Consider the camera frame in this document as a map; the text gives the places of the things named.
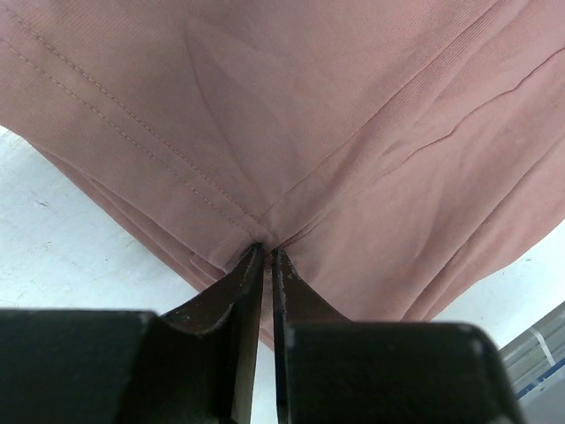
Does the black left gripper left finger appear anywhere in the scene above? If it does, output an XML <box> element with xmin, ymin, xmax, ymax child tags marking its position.
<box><xmin>1</xmin><ymin>245</ymin><xmax>264</xmax><ymax>423</ymax></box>

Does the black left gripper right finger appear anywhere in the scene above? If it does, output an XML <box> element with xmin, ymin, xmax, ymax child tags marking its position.
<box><xmin>272</xmin><ymin>250</ymin><xmax>524</xmax><ymax>423</ymax></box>

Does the pink printed t-shirt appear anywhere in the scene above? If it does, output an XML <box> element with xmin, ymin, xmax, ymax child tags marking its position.
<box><xmin>1</xmin><ymin>1</ymin><xmax>564</xmax><ymax>321</ymax></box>

